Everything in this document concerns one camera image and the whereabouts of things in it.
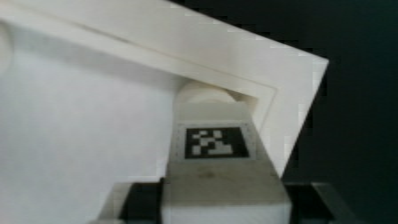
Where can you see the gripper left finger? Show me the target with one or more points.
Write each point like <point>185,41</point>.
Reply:
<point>132,204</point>

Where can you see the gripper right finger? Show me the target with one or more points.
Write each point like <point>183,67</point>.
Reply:
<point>318,204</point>

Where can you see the white table leg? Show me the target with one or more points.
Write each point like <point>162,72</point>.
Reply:
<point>222,188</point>

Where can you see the white square table top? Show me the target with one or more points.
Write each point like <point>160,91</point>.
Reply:
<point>86,109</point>

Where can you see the white U-shaped fence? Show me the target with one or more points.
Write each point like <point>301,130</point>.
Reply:
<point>189,44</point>

